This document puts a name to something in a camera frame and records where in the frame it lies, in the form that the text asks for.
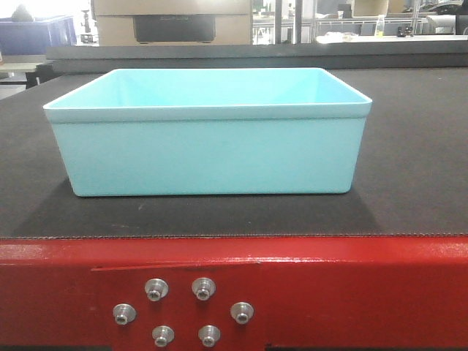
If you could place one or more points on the light blue plastic bin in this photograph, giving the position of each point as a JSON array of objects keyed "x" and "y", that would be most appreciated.
[{"x": 134, "y": 132}]

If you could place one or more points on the grey conveyor belt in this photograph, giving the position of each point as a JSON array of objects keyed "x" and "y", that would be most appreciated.
[{"x": 410, "y": 180}]

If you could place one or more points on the white background table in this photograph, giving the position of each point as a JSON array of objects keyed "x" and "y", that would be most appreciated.
[{"x": 338, "y": 37}]

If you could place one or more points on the beige cardboard box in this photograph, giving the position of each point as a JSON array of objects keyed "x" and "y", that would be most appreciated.
[{"x": 135, "y": 23}]

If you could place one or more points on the blue background partition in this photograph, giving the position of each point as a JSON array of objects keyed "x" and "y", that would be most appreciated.
[{"x": 34, "y": 38}]

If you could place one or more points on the steel frame bolt upper right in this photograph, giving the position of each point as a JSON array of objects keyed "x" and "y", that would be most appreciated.
[{"x": 203, "y": 288}]

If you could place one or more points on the steel frame bolt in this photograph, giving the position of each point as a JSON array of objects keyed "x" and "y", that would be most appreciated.
[
  {"x": 203, "y": 288},
  {"x": 242, "y": 312},
  {"x": 163, "y": 335},
  {"x": 156, "y": 289},
  {"x": 124, "y": 313},
  {"x": 209, "y": 335}
]

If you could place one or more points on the red conveyor frame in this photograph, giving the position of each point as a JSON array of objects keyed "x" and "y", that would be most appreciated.
[{"x": 306, "y": 292}]

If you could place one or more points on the steel frame bolt far right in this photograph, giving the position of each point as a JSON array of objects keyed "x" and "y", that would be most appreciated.
[{"x": 242, "y": 312}]

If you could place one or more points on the steel frame bolt upper left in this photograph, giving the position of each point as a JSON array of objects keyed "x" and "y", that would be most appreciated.
[{"x": 156, "y": 289}]

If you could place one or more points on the steel frame bolt lower right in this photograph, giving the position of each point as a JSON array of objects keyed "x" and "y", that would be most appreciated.
[{"x": 209, "y": 335}]

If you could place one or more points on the steel frame bolt lower left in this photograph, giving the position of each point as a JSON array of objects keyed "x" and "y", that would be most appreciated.
[{"x": 163, "y": 335}]

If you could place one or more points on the steel frame bolt far left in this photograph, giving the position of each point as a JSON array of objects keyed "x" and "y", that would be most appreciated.
[{"x": 124, "y": 313}]

